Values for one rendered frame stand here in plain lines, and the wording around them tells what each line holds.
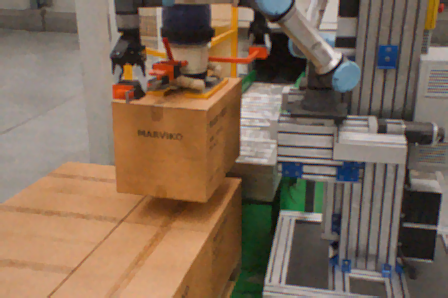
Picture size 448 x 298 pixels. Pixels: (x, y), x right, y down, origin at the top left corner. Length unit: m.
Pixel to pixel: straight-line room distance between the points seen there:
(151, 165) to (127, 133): 0.16
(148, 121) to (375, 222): 1.14
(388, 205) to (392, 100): 0.48
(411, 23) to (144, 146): 1.18
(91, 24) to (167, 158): 1.75
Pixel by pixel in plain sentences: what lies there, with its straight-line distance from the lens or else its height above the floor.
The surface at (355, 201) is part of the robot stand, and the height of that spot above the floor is 0.57.
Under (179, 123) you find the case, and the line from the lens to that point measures 2.15.
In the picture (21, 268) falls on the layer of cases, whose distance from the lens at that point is 2.19.
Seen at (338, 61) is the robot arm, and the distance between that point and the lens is 2.07.
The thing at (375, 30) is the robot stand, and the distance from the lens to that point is 2.38.
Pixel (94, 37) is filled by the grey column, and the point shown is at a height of 1.11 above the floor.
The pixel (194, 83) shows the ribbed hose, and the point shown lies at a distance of 2.23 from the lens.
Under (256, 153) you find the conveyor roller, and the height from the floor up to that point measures 0.55.
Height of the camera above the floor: 1.62
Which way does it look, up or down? 19 degrees down
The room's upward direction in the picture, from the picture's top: straight up
